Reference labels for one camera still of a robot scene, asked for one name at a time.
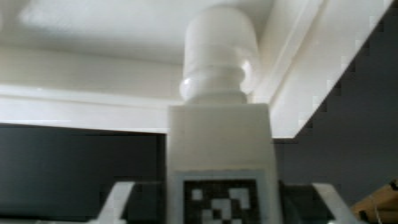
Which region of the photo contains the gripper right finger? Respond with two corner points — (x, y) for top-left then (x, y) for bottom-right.
(279, 183), (365, 224)

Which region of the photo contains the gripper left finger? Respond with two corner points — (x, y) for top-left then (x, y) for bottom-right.
(87, 181), (166, 224)

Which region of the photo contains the white table leg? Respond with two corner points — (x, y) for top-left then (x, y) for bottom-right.
(167, 6), (283, 224)

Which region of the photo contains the white square tabletop part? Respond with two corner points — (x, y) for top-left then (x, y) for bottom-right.
(0, 0), (395, 138)

